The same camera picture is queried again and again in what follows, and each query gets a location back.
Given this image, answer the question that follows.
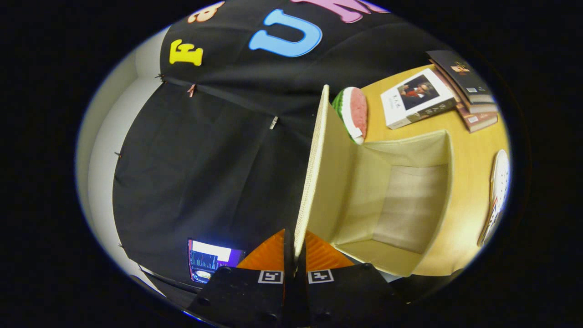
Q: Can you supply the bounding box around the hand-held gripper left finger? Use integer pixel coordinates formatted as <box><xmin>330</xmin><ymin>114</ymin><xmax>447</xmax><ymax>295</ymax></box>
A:
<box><xmin>187</xmin><ymin>229</ymin><xmax>294</xmax><ymax>328</ymax></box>

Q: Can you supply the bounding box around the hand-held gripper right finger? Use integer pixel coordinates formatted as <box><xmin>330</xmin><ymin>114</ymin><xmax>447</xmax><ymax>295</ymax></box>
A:
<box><xmin>296</xmin><ymin>230</ymin><xmax>406</xmax><ymax>328</ymax></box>

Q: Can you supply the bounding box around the beige fabric storage box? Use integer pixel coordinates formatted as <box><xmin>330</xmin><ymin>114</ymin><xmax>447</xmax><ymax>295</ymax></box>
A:
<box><xmin>294</xmin><ymin>84</ymin><xmax>455</xmax><ymax>277</ymax></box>

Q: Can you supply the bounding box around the white canvas shoe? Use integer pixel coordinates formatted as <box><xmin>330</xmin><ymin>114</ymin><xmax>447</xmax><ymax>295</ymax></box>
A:
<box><xmin>477</xmin><ymin>149</ymin><xmax>511</xmax><ymax>247</ymax></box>

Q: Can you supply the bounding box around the watermelon slice toy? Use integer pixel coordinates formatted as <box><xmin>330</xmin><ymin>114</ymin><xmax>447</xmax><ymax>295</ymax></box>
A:
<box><xmin>332</xmin><ymin>87</ymin><xmax>368</xmax><ymax>145</ymax></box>

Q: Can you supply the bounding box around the white portrait cover book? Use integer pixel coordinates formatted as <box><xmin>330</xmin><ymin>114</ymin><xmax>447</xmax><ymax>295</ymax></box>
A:
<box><xmin>380</xmin><ymin>68</ymin><xmax>457</xmax><ymax>130</ymax></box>

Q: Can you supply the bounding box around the maroon cover book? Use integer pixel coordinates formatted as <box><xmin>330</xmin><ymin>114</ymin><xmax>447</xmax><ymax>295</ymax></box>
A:
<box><xmin>455</xmin><ymin>102</ymin><xmax>498</xmax><ymax>133</ymax></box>

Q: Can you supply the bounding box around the brown spine book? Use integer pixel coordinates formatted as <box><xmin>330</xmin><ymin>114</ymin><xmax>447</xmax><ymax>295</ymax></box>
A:
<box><xmin>430</xmin><ymin>59</ymin><xmax>498</xmax><ymax>114</ymax></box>

